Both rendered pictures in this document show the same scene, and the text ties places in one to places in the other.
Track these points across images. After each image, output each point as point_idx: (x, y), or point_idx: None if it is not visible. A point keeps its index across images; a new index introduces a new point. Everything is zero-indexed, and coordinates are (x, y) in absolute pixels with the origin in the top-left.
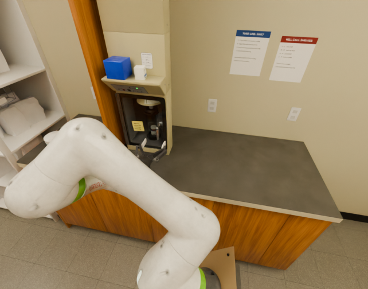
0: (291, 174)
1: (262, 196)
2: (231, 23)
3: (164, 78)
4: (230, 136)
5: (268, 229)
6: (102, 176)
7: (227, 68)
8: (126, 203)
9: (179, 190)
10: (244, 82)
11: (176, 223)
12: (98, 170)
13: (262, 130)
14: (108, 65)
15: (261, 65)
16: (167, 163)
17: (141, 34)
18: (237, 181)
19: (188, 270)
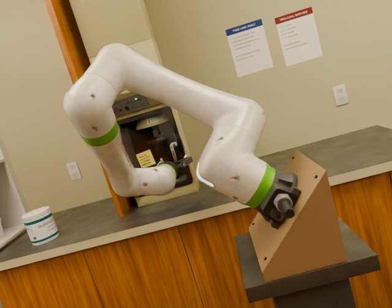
0: (370, 146)
1: (340, 169)
2: (217, 26)
3: None
4: (276, 154)
5: (383, 227)
6: (138, 74)
7: (233, 72)
8: (157, 283)
9: (226, 203)
10: (260, 80)
11: (214, 100)
12: (135, 68)
13: (315, 133)
14: None
15: (269, 54)
16: (199, 196)
17: (128, 46)
18: None
19: (243, 135)
